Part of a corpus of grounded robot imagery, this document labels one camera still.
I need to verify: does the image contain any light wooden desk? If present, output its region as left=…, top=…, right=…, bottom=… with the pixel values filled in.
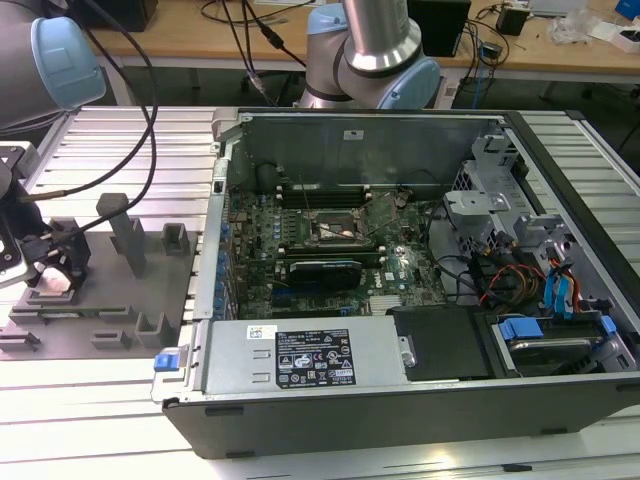
left=0, top=0, right=640, bottom=109

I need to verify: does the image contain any silver CPU green substrate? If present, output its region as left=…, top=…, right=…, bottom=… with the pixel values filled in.
left=38, top=263, right=71, bottom=295

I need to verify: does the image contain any grey laptop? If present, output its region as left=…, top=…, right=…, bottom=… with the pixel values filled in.
left=528, top=0, right=586, bottom=14

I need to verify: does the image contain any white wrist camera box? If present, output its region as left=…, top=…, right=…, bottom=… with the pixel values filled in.
left=0, top=238, right=30, bottom=289
left=0, top=141, right=42, bottom=189

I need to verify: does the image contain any green RAM stick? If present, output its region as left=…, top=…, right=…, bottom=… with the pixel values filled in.
left=37, top=308, right=132, bottom=320

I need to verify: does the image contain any light blue flat wire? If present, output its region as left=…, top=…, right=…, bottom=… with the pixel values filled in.
left=542, top=264, right=569, bottom=321
left=555, top=257, right=582, bottom=321

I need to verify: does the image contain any grey power supply unit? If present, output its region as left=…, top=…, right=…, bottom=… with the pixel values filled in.
left=202, top=319, right=407, bottom=395

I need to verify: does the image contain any clear plastic bag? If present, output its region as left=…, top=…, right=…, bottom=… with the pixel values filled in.
left=547, top=8, right=601, bottom=45

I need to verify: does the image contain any silver chipset heatsink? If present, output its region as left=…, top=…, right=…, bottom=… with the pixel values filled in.
left=368, top=294, right=404, bottom=317

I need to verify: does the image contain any black graphics card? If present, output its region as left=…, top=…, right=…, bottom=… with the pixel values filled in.
left=283, top=256, right=365, bottom=292

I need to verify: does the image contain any blue case latch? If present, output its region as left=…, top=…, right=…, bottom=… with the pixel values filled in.
left=153, top=348, right=181, bottom=374

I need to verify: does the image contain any CPU socket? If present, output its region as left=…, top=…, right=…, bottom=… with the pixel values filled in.
left=308, top=208, right=365, bottom=248

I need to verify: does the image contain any black camera cable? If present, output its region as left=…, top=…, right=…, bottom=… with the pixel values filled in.
left=49, top=22, right=161, bottom=241

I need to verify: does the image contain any silver metal drive cage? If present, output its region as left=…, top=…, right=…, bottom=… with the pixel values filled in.
left=442, top=132, right=576, bottom=261

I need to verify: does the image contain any black computer tower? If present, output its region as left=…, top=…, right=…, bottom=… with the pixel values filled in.
left=407, top=0, right=473, bottom=59

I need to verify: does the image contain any small black cube device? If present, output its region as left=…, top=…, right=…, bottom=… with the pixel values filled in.
left=496, top=7, right=530, bottom=37

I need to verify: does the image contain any red yellow power wire bundle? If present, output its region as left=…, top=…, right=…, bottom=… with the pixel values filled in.
left=478, top=263, right=547, bottom=306

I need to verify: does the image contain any blue disk carrier with disk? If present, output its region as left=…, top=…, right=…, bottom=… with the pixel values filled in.
left=492, top=314, right=621, bottom=379

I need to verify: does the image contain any grey plastic parts rack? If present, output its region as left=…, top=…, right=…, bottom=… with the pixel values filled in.
left=0, top=192, right=204, bottom=361

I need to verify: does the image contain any metal socket cover frame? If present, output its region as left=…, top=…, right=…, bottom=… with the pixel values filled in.
left=357, top=192, right=402, bottom=237

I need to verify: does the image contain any green motherboard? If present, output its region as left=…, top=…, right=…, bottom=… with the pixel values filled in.
left=219, top=187, right=451, bottom=321

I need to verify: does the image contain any black and silver PC case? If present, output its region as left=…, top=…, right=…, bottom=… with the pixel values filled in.
left=149, top=107, right=640, bottom=461

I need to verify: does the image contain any black plastic shroud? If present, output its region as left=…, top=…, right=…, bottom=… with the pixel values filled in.
left=391, top=305, right=496, bottom=382

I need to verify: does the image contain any large black box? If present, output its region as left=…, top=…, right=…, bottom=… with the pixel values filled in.
left=79, top=0, right=160, bottom=32

